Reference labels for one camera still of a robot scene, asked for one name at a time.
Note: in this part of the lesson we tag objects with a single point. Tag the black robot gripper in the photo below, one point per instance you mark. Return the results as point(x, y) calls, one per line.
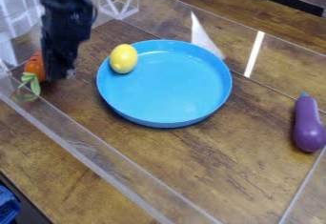
point(67, 21)

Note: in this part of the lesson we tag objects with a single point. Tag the orange toy carrot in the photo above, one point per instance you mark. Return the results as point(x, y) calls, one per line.
point(34, 73)

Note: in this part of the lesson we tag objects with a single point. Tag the round blue tray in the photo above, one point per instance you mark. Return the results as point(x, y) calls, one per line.
point(178, 86)

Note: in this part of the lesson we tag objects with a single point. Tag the yellow toy lemon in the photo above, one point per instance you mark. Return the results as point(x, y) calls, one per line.
point(124, 58)

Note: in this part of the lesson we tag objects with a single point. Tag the blue object at corner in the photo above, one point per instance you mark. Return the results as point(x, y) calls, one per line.
point(10, 206)

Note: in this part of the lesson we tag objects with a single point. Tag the purple toy eggplant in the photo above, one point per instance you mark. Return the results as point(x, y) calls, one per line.
point(309, 131)

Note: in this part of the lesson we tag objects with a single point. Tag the clear acrylic enclosure wall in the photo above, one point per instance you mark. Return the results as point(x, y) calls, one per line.
point(94, 169)

